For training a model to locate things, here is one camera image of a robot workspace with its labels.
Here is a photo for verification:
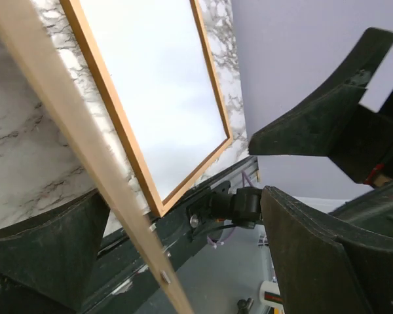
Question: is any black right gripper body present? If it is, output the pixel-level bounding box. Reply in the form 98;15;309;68
329;91;393;186

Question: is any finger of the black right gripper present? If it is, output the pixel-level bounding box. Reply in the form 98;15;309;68
248;27;393;156

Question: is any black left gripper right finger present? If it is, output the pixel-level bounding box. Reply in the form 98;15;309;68
261;185;393;313

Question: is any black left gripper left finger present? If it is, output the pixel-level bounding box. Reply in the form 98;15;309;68
0;190;109;313

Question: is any brown wooden picture frame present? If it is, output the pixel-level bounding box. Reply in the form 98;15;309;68
61;1;233;217

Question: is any brown frame backing board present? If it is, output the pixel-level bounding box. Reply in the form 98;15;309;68
0;1;193;313

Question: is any flower field photo print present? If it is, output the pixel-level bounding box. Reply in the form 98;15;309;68
81;0;227;200

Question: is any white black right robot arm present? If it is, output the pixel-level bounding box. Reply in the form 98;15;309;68
188;27;393;237

